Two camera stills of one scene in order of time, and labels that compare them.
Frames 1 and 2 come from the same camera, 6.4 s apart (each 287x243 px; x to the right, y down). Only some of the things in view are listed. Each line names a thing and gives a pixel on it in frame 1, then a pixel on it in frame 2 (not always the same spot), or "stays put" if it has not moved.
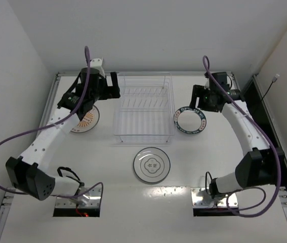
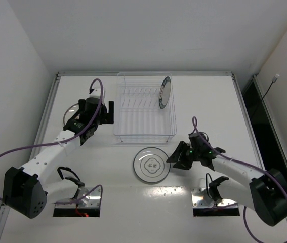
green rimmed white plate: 190,120 → 165,92
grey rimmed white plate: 152,164 stays put
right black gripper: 197,93 → 183,154
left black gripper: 111,86 → 104,111
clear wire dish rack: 146,112 stays put
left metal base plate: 91,198 stays put
